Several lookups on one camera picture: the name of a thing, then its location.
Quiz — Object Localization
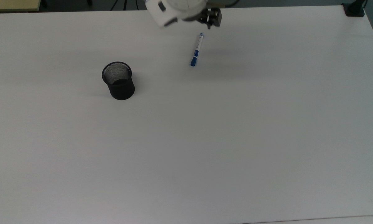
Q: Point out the black table clamp base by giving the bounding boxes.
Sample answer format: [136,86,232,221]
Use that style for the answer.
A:
[342,0,368,17]

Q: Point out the black mesh pen cup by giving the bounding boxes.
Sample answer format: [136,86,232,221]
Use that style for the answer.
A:
[102,61,135,100]

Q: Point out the light wooden table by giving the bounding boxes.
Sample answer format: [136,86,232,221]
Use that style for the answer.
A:
[0,0,41,13]

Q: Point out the blue and white marker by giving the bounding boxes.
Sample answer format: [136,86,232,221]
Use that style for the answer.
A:
[190,33,204,67]

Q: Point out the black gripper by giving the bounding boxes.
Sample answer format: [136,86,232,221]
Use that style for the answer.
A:
[198,9,222,30]

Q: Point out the black tripod legs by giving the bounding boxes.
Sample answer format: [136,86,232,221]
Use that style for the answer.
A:
[110,0,139,10]

